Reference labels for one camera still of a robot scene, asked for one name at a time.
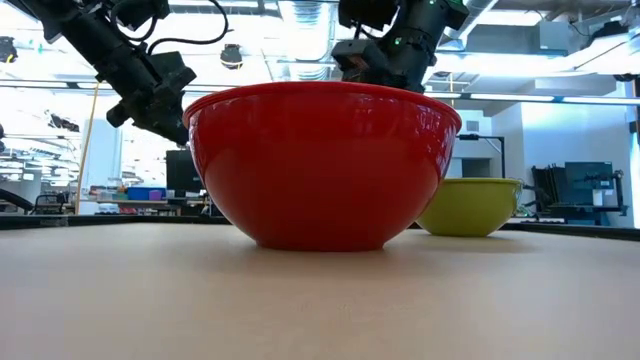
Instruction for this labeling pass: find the yellow vertical pole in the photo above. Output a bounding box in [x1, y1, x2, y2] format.
[74, 82, 100, 215]

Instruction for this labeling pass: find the large red plastic bowl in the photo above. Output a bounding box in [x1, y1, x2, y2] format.
[182, 81, 463, 253]

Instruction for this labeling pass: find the black computer monitor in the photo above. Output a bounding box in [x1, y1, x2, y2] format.
[165, 149, 205, 193]

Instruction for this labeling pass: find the small green plastic bowl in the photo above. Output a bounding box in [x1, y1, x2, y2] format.
[415, 177, 523, 238]

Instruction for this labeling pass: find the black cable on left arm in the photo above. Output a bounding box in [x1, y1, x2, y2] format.
[110, 0, 230, 55]

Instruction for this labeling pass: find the black ceiling dome camera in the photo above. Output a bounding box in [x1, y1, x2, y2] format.
[220, 43, 244, 71]

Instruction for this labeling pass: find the black office chair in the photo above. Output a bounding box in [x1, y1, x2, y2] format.
[30, 192, 69, 216]

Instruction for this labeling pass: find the black equipment rack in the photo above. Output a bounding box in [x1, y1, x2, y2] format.
[530, 161, 629, 224]

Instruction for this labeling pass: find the blue storage bin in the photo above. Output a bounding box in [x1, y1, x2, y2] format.
[126, 186, 167, 202]

